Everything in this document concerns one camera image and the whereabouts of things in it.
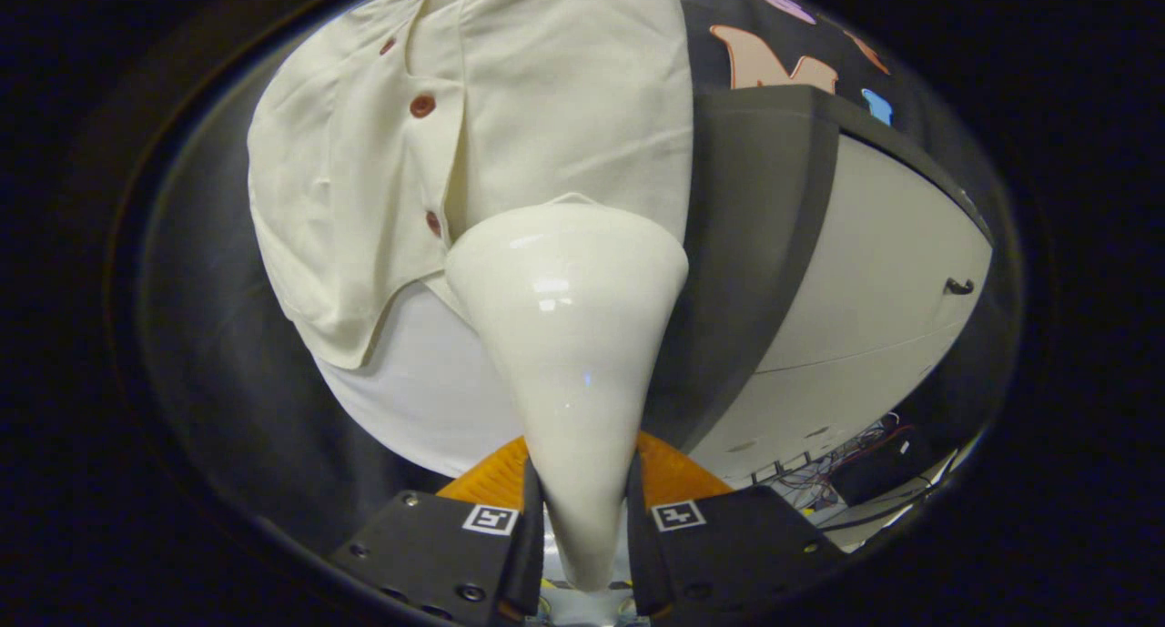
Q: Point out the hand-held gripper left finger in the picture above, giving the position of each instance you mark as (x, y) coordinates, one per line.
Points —
(531, 563)

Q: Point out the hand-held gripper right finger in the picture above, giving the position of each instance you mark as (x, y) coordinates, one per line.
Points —
(640, 563)

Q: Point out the white garment steamer head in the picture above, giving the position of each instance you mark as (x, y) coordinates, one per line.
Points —
(564, 336)

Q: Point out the cream button shirt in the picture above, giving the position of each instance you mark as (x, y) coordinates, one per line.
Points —
(564, 90)

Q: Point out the black box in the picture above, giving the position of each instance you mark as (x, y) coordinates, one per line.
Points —
(874, 472)

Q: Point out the grey and white cabinet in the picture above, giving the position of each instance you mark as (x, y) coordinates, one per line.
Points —
(865, 263)

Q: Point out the black backdrop cloth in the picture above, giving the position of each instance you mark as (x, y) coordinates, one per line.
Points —
(209, 354)

